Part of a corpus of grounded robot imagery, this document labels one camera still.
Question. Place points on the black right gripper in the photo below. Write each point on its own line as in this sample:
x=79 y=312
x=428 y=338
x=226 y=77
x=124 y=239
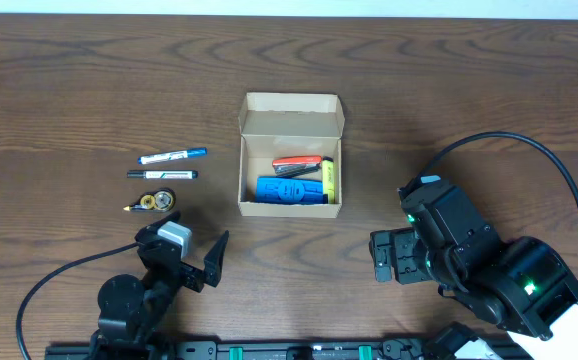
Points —
x=399 y=255

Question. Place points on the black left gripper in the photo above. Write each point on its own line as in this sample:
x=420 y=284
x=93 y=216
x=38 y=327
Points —
x=189 y=275

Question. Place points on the correction tape dispenser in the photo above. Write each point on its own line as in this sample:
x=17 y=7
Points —
x=161 y=200

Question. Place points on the black whiteboard marker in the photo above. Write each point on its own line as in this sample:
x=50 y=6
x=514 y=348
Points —
x=162 y=174

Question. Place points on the yellow highlighter pen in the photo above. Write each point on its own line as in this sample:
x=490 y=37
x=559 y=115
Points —
x=328 y=179

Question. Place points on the blue whiteboard marker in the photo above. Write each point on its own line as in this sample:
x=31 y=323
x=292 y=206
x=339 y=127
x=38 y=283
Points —
x=172 y=156

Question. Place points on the blue plastic block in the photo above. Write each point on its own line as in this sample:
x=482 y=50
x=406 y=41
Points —
x=289 y=191

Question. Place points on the cardboard box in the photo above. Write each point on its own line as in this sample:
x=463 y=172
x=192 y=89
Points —
x=279 y=125

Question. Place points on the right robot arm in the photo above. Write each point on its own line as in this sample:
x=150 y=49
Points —
x=523 y=287

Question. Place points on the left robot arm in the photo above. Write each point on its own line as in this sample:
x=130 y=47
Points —
x=131 y=309

